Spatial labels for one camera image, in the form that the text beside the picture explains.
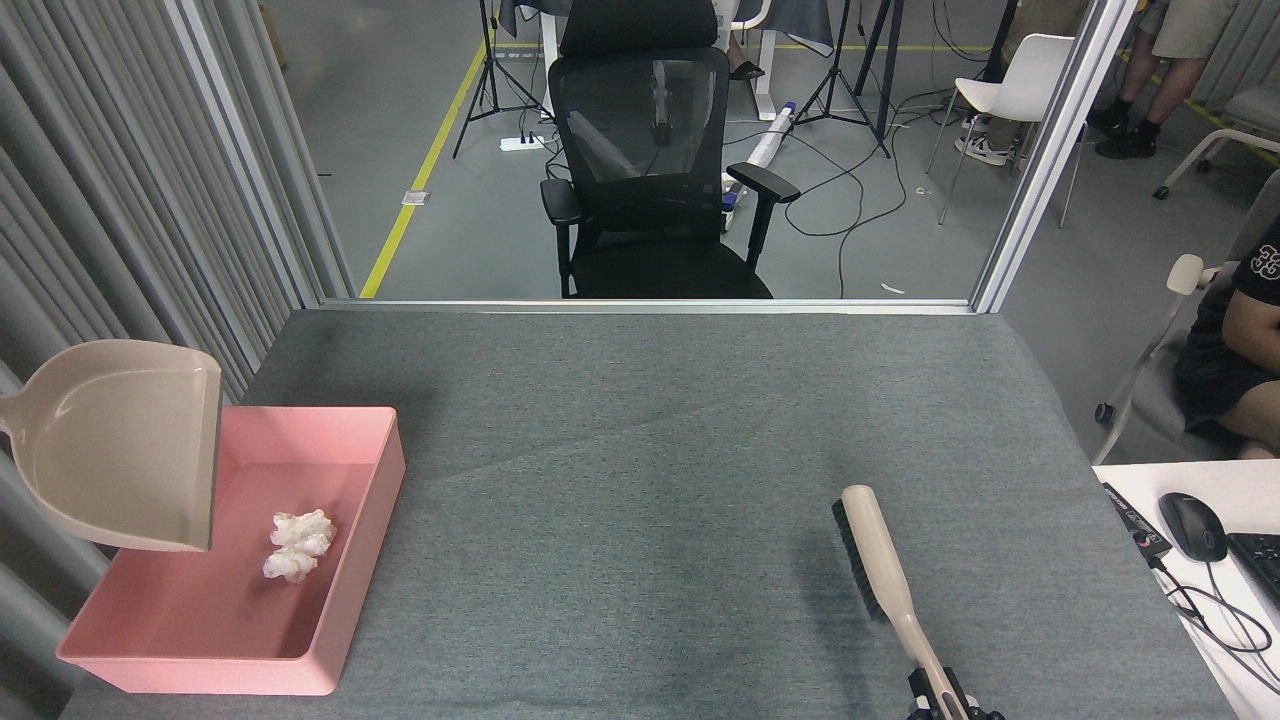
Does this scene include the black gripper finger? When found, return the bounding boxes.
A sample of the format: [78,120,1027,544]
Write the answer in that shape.
[905,670,946,720]
[948,668,1006,720]

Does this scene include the white paper ball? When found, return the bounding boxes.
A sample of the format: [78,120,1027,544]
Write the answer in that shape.
[263,509,337,584]

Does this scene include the beige plastic dustpan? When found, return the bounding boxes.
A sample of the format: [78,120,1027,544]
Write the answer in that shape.
[0,340,223,553]

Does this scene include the pink plastic bin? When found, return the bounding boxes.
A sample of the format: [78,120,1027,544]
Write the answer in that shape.
[56,405,407,697]

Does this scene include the black computer mouse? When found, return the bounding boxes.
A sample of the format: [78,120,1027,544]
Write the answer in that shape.
[1159,492,1229,563]

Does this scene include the black keyboard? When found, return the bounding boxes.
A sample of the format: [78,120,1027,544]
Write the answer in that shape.
[1226,532,1280,606]

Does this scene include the white side table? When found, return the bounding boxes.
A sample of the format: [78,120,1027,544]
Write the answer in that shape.
[1092,460,1280,720]

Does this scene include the seated person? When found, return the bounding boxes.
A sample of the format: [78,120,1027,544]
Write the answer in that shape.
[1172,215,1280,461]

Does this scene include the grey office chair white armrest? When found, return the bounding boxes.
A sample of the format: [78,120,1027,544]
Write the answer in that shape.
[1093,165,1280,466]

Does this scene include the white rolled tube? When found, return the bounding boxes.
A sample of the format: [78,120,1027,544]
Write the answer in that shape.
[720,100,798,211]

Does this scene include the black tripod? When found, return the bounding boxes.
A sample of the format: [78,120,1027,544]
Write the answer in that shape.
[452,0,549,159]
[790,0,906,159]

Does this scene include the white plastic chair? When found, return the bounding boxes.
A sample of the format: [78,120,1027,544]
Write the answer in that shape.
[925,33,1086,229]

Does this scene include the black mesh office chair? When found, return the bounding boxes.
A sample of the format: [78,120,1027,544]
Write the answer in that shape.
[540,0,801,299]

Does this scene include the person with black shoes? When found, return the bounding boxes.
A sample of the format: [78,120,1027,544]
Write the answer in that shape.
[1088,0,1241,159]

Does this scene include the white desk with dark cloth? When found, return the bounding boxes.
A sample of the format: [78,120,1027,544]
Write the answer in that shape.
[500,0,836,121]

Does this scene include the person with sandal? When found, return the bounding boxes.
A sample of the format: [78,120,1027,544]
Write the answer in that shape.
[728,30,771,83]

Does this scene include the grey chair white legs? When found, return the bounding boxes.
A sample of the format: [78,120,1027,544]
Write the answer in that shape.
[1152,85,1280,201]

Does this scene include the person with white sneakers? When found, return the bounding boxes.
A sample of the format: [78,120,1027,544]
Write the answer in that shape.
[953,0,1091,167]

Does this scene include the grey pleated curtain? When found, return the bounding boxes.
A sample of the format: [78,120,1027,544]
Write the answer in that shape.
[0,0,351,720]

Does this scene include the thin black cable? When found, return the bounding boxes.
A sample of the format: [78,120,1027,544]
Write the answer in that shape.
[1150,555,1280,691]
[1205,560,1279,656]

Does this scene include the black floor cable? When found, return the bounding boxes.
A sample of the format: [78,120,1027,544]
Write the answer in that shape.
[722,95,961,299]

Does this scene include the silver table rail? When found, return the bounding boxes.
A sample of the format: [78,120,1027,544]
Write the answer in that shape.
[320,298,976,316]

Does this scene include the silver right table post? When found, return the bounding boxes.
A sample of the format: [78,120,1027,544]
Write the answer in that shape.
[970,0,1141,314]

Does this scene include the silver table post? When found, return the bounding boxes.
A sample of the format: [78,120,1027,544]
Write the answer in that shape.
[165,0,349,307]
[970,0,1141,314]

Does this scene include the silver left table post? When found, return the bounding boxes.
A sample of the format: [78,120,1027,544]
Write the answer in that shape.
[165,0,349,307]

